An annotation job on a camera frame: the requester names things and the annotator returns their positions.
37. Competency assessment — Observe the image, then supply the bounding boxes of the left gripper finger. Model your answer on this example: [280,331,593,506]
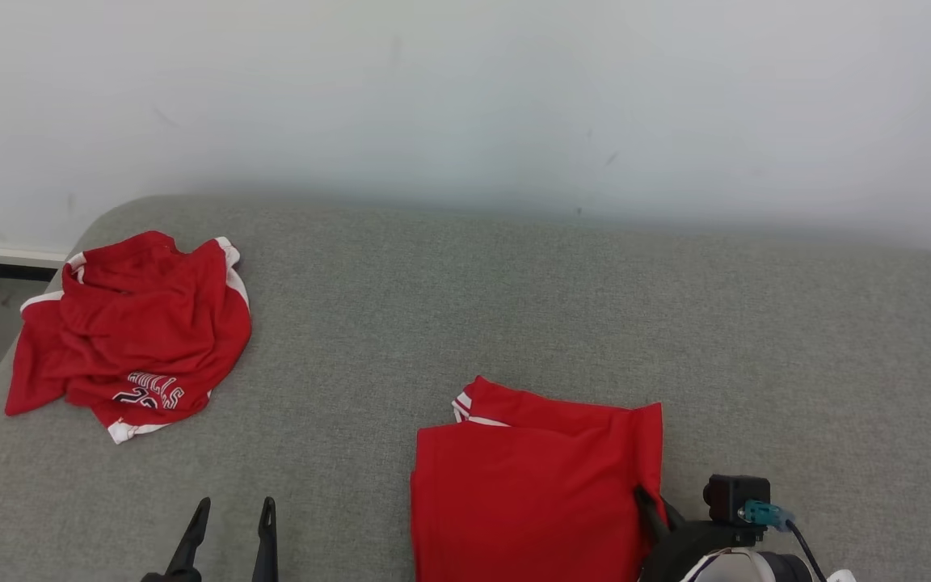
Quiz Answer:
[251,496,280,582]
[141,496,213,582]

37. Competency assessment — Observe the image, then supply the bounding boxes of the right camera cable teal plug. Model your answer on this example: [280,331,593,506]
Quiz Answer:
[738,500,828,582]

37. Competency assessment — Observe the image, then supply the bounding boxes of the red Bulls 23 shorts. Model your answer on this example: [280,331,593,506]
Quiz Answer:
[4,231,253,445]

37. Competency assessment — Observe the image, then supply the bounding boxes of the red Bulls 23 jersey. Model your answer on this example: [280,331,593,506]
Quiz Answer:
[410,375,669,582]

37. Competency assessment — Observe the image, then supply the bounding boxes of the grey fabric sofa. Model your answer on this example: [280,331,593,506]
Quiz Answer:
[0,194,931,582]

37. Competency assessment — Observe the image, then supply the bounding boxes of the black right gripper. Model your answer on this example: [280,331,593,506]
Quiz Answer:
[633,485,765,582]

